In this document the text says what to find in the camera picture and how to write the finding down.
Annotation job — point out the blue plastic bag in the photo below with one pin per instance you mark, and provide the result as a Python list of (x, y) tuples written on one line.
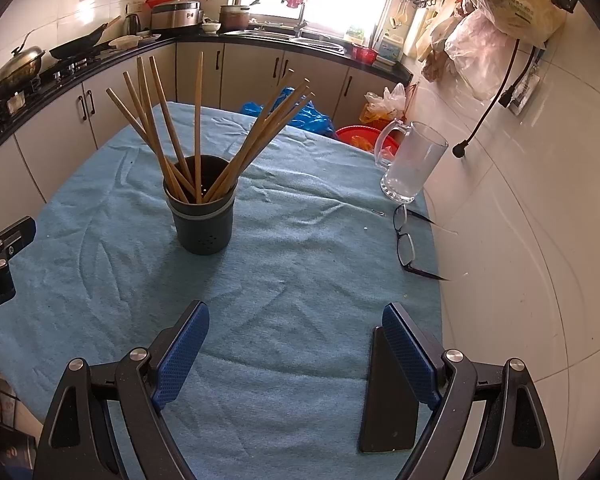
[(310, 120)]

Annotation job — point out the red plastic basin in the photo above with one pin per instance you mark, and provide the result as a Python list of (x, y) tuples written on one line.
[(362, 136)]

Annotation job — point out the row of beige base cabinets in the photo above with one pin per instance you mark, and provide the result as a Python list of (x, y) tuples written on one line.
[(60, 115)]

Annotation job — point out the brown clay pot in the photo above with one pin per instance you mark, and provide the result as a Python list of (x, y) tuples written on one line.
[(235, 19)]

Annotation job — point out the gas stove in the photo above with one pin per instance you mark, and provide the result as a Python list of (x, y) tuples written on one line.
[(72, 67)]

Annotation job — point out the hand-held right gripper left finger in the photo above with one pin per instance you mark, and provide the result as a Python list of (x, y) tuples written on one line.
[(180, 355)]

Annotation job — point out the black utensil holder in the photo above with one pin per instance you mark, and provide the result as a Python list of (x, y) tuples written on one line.
[(205, 225)]

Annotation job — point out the orange and clear plastic bag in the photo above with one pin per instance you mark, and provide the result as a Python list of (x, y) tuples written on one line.
[(382, 105)]

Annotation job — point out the steel rice cooker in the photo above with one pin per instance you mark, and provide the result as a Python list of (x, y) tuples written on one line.
[(176, 16)]

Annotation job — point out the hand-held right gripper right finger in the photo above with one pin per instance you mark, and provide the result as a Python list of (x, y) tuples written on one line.
[(412, 355)]

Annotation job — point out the bunch of wooden chopsticks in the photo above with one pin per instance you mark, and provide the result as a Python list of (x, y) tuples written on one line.
[(198, 125)]

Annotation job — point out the steel pot with lid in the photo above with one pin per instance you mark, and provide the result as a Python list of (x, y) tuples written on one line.
[(20, 67)]

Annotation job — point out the black smartphone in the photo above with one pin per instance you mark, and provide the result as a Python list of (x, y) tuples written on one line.
[(387, 410)]

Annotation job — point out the wall power strip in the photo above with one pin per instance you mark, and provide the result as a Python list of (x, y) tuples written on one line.
[(524, 92)]

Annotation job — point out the clear glass mug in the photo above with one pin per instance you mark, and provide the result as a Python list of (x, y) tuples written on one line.
[(412, 165)]

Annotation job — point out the small red basket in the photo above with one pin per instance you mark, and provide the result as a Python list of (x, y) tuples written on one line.
[(365, 54)]

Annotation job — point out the blue terry table cloth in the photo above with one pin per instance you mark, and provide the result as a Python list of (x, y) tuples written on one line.
[(290, 280)]

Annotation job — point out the kitchen faucet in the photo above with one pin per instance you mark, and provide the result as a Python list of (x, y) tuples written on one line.
[(302, 22)]

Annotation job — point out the steel kettle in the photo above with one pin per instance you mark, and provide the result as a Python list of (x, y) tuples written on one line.
[(133, 24)]

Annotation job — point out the hanging plastic bags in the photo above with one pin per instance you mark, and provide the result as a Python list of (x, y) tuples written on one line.
[(500, 5)]

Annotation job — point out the black eyeglasses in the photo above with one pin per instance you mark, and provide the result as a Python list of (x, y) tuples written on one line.
[(406, 250)]

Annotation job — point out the black wok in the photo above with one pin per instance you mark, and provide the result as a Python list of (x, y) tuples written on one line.
[(80, 46)]

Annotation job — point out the black kitchen countertop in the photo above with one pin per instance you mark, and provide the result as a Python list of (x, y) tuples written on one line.
[(130, 55)]

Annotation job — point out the white bowls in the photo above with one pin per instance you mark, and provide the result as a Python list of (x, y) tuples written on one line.
[(130, 41)]

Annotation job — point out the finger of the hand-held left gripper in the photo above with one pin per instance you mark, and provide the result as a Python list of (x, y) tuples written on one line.
[(10, 240)]

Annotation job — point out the steel kitchen sink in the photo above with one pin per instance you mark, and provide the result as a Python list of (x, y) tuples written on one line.
[(290, 40)]

